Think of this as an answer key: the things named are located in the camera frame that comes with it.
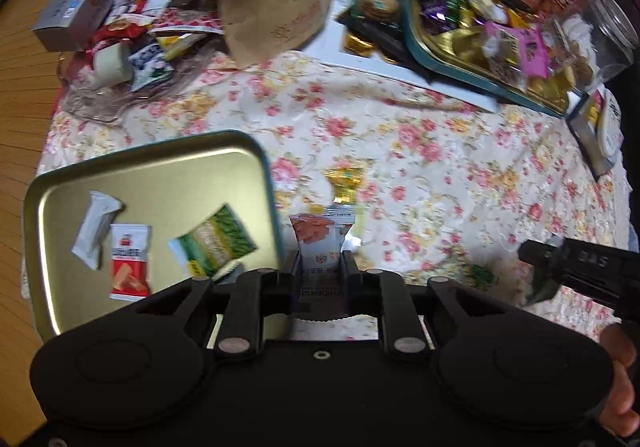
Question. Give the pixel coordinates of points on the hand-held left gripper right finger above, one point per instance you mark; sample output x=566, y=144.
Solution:
x=346, y=267

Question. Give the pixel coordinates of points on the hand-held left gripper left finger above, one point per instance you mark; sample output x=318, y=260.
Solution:
x=295, y=267

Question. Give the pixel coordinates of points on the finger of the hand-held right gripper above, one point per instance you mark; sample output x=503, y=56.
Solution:
x=537, y=252

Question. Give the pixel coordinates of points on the orange white snack packet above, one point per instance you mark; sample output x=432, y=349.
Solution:
x=320, y=237

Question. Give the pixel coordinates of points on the green pea snack packet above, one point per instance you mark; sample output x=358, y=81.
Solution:
x=220, y=237

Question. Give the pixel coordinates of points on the gold candy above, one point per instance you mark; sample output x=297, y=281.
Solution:
x=345, y=179

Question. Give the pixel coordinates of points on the gold metal tray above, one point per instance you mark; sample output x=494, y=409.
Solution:
x=160, y=177

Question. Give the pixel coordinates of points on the red white snack packet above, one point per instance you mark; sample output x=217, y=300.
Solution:
x=127, y=267

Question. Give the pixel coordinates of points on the grey white snack packet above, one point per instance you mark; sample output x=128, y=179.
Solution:
x=95, y=227

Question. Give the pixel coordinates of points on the person's right hand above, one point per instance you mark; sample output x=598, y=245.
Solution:
x=625, y=377

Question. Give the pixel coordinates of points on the floral tablecloth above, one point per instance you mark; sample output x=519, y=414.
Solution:
x=400, y=152

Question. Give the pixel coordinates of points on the black yellow box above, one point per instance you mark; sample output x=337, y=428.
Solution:
x=587, y=127

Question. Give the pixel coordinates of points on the white tray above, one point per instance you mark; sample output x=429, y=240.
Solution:
x=400, y=72

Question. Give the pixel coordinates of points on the pink snack packet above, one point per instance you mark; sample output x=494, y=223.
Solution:
x=520, y=47

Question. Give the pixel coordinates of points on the teal rimmed candy tray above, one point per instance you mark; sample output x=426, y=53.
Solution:
x=460, y=52

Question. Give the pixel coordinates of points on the gold foil chocolate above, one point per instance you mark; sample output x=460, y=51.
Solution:
x=360, y=44

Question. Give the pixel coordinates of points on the large clear glass jar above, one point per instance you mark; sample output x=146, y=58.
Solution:
x=610, y=37

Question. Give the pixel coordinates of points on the black candy insert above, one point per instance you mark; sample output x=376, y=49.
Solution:
x=370, y=27

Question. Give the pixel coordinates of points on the white packet dark fruit print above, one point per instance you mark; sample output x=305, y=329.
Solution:
x=150, y=62

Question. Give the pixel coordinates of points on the yellow snack packet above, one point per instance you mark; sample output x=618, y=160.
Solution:
x=177, y=44

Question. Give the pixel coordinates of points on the clear glass plate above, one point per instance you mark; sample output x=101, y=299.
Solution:
x=100, y=102

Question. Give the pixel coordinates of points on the brown paper bag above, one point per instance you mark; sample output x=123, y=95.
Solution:
x=270, y=12

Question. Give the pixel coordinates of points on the giraffe print snack packet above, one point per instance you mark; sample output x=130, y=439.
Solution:
x=185, y=19

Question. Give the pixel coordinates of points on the white tape roll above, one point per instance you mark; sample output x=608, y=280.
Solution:
x=112, y=64

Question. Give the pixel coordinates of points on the white black snack packet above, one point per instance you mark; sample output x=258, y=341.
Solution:
x=150, y=4

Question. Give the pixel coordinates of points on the grey cardboard box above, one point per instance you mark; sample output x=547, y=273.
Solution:
x=75, y=2

